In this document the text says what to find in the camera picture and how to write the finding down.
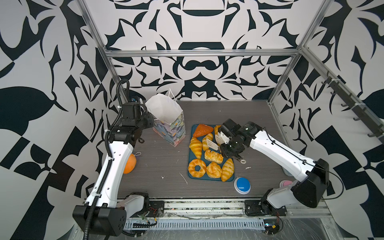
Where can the blue push button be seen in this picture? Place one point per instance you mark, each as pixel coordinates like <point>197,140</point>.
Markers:
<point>242,185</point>

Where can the metal tongs white tips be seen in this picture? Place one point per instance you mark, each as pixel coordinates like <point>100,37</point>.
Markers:
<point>222,142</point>

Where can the round bun bread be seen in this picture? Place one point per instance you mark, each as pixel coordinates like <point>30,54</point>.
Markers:
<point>214,171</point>

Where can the long braided bread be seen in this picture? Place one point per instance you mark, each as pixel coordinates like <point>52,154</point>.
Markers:
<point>216,129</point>

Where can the small croissant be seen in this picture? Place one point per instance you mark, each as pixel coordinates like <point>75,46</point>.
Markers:
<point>205,143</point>

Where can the rectangular pastry bread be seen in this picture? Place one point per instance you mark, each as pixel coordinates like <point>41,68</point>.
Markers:
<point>213,157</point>

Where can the floral paper bag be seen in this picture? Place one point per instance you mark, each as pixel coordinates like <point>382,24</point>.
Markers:
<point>168,117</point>

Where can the donut bread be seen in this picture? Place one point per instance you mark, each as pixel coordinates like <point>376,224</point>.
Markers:
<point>197,168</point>

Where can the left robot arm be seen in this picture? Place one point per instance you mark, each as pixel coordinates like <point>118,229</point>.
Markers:
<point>101,213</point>

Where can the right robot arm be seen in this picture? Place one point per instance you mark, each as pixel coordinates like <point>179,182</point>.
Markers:
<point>312,178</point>

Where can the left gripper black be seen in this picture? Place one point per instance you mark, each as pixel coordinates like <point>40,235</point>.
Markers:
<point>149,122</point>

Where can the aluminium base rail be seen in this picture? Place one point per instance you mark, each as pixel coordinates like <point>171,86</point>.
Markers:
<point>218,214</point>

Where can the croissant bottom right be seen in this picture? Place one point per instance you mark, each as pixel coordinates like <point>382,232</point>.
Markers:
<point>228,170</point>

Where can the large croissant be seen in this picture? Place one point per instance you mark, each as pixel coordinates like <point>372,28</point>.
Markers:
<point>196,147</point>

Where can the orange fake fruit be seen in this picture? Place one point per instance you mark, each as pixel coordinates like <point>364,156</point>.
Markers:
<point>130,164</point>

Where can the wall hook rack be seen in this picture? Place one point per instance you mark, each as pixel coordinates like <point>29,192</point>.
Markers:
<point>352,102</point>

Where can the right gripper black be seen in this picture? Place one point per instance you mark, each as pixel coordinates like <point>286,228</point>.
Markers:
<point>225,152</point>

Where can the pink push button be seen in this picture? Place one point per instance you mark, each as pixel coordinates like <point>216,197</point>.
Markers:
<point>285,183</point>

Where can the orange triangular bread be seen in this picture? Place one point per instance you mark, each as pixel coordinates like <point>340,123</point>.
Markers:
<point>202,130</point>

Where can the teal tray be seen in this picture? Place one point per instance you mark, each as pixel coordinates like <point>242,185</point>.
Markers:
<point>191,157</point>

